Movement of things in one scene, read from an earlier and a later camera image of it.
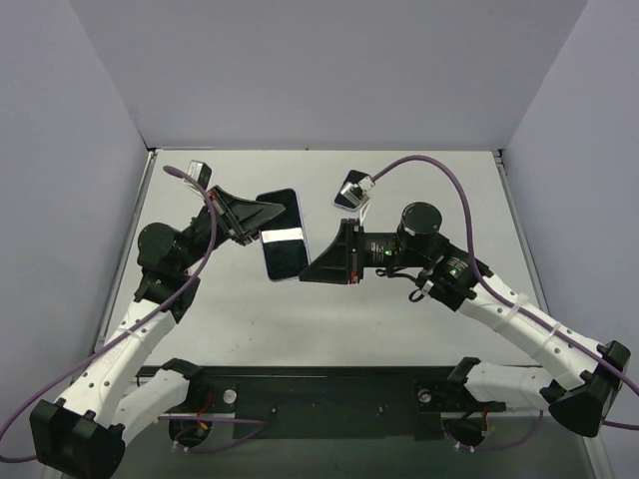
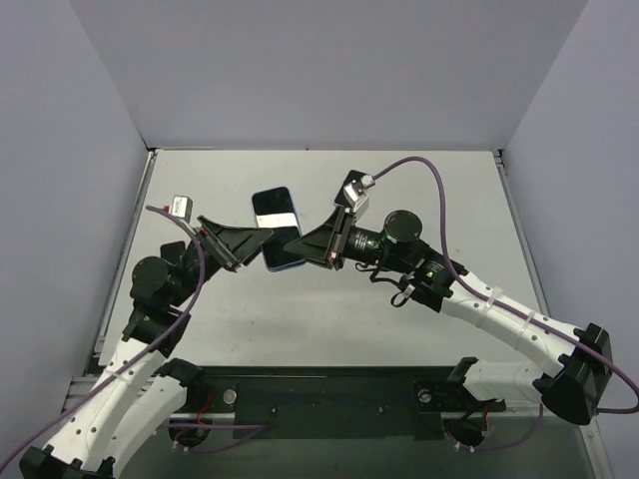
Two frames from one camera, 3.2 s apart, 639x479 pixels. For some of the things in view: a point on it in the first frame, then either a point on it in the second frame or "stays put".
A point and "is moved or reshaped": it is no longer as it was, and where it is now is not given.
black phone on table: x=341 y=202 stays put
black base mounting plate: x=381 y=403 stays put
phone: x=285 y=239 is moved or reshaped
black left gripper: x=224 y=214 to x=216 y=247
